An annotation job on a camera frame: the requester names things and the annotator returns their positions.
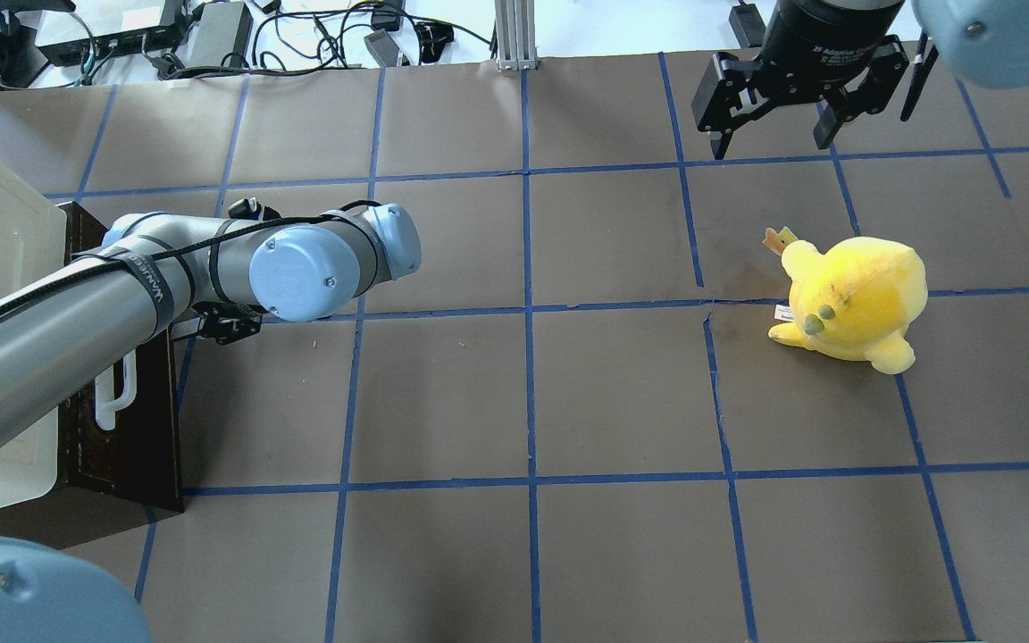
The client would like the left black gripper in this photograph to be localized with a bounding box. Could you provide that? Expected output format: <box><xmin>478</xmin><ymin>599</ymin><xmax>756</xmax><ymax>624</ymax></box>
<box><xmin>193</xmin><ymin>303</ymin><xmax>263</xmax><ymax>346</ymax></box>

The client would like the aluminium frame post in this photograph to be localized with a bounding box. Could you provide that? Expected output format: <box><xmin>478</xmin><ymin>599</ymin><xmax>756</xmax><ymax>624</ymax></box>
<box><xmin>493</xmin><ymin>0</ymin><xmax>540</xmax><ymax>71</ymax></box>

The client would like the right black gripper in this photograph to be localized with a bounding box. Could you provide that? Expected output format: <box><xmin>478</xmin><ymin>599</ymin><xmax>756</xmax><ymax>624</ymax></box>
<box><xmin>691</xmin><ymin>1</ymin><xmax>910</xmax><ymax>160</ymax></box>

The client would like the black power adapter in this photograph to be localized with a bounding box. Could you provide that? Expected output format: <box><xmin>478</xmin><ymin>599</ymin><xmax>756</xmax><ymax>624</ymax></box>
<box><xmin>182</xmin><ymin>1</ymin><xmax>253</xmax><ymax>69</ymax></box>

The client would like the white plastic drawer handle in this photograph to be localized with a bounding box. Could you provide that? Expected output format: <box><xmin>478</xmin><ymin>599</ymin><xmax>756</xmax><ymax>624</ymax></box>
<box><xmin>94</xmin><ymin>351</ymin><xmax>138</xmax><ymax>432</ymax></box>

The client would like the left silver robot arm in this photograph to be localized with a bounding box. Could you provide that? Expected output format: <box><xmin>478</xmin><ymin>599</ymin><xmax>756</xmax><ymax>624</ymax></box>
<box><xmin>0</xmin><ymin>199</ymin><xmax>422</xmax><ymax>642</ymax></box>

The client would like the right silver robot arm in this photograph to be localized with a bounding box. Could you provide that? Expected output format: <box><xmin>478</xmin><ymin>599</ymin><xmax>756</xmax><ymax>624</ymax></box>
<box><xmin>691</xmin><ymin>1</ymin><xmax>1029</xmax><ymax>160</ymax></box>

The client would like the yellow plush toy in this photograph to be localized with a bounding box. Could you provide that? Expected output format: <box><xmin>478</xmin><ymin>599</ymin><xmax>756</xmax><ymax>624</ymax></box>
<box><xmin>762</xmin><ymin>227</ymin><xmax>928</xmax><ymax>376</ymax></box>

